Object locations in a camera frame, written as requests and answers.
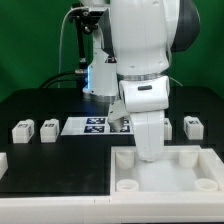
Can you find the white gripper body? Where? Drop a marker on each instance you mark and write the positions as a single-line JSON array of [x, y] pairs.
[[146, 102]]

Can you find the white square tabletop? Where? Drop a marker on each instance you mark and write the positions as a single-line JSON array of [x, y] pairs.
[[178, 169]]

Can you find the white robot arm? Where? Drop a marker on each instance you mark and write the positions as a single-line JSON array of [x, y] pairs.
[[133, 43]]

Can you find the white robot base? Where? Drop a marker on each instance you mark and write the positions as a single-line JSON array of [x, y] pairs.
[[101, 77]]

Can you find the white block left edge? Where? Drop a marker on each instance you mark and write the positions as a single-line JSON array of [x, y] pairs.
[[3, 164]]

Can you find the black camera stand pole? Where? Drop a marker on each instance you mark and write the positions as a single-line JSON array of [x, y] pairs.
[[82, 56]]

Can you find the white AprilTag base plate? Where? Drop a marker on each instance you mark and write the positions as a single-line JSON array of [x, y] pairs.
[[77, 126]]

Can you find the black camera on stand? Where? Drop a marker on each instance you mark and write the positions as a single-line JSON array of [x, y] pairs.
[[87, 17]]

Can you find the white obstacle fixture wall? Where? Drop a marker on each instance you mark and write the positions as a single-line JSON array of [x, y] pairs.
[[115, 208]]

